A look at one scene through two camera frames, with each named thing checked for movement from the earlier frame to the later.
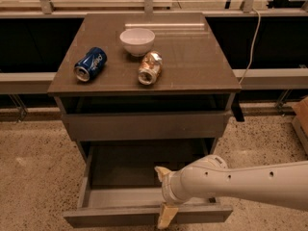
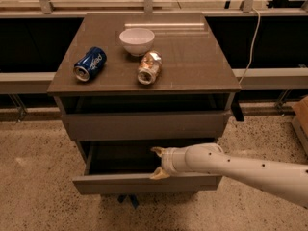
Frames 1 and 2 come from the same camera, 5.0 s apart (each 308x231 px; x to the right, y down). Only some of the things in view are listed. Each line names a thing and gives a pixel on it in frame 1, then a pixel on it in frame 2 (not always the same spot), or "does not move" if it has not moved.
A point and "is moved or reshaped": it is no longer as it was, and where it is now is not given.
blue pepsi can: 90,64 does not move
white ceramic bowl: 138,40 does not move
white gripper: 166,186 -> 167,162
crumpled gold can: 150,64 does not move
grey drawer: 121,188 is moved or reshaped
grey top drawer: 148,126 does not move
